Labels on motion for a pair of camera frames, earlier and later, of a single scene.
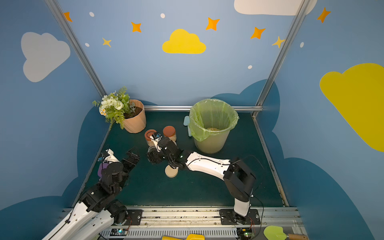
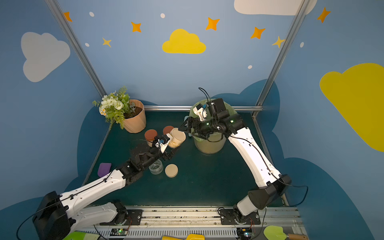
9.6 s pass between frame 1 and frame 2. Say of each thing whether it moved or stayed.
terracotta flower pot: stayed
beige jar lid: stayed
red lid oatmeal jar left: stayed
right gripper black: moved
